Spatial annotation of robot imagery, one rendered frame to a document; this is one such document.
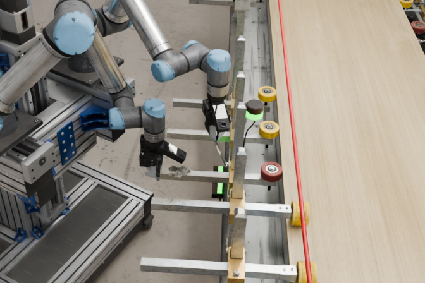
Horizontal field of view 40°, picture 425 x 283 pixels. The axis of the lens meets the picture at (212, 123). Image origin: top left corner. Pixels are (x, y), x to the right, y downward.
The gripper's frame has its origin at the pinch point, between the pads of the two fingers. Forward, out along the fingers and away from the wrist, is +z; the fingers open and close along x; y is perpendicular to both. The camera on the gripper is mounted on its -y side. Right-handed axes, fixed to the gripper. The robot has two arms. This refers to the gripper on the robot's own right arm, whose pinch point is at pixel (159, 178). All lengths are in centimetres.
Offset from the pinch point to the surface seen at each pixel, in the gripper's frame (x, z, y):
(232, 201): 24.5, -15.4, -26.7
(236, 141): -2.3, -19.0, -27.4
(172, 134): -23.5, -2.3, -2.4
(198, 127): -135, 82, -10
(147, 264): 51, -14, -2
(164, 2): -309, 83, 30
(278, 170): 0.8, -9.4, -44.0
